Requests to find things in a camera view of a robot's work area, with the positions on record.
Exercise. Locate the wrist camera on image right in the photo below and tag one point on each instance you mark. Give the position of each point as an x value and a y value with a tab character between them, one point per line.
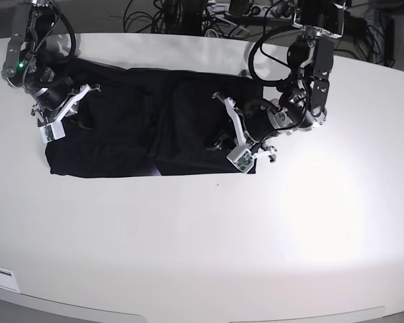
242	159

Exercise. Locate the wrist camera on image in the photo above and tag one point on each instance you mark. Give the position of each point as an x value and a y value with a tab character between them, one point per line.
242	159
52	132

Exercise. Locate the black electronics box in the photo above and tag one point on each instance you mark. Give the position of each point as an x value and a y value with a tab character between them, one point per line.
354	27

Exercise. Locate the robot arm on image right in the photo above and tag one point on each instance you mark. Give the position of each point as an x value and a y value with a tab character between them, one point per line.
301	105

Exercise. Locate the black T-shirt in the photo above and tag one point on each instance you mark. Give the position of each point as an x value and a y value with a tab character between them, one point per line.
148	122

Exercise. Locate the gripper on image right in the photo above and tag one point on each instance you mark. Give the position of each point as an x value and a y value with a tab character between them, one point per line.
226	141

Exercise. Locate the white label plate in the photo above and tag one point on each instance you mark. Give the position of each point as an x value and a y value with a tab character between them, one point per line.
8	280

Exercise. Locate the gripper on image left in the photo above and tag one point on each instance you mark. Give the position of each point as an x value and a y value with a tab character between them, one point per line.
54	104

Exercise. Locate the white power strip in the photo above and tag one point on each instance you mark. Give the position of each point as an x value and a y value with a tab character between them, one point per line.
264	11

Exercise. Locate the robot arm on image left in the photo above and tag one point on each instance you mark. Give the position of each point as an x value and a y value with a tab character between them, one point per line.
51	79

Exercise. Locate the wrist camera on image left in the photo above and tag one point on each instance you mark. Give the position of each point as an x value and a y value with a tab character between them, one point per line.
52	132

